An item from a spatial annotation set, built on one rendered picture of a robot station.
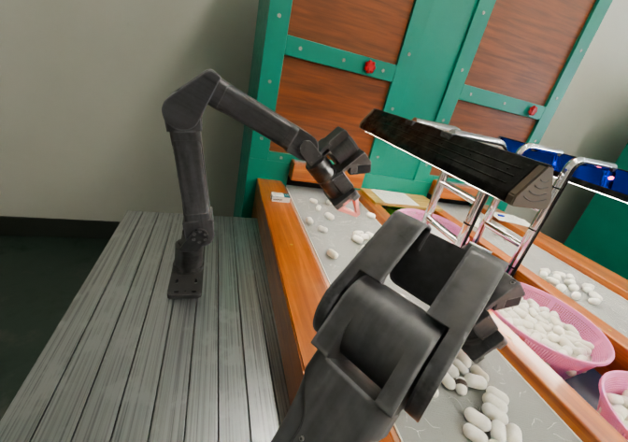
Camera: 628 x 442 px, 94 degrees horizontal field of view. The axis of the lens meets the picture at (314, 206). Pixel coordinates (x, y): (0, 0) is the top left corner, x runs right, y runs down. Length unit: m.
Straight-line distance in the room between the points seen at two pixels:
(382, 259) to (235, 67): 1.69
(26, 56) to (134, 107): 0.46
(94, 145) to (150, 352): 1.54
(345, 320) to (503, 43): 1.42
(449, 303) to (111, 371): 0.53
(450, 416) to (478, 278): 0.37
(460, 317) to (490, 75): 1.37
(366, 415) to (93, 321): 0.57
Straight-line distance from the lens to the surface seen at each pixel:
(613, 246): 3.44
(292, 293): 0.60
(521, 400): 0.69
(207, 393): 0.58
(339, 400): 0.22
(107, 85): 1.93
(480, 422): 0.58
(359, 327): 0.22
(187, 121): 0.60
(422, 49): 1.32
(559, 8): 1.72
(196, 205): 0.67
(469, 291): 0.23
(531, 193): 0.57
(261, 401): 0.57
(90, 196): 2.14
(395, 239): 0.24
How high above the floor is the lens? 1.15
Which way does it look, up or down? 23 degrees down
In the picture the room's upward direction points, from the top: 13 degrees clockwise
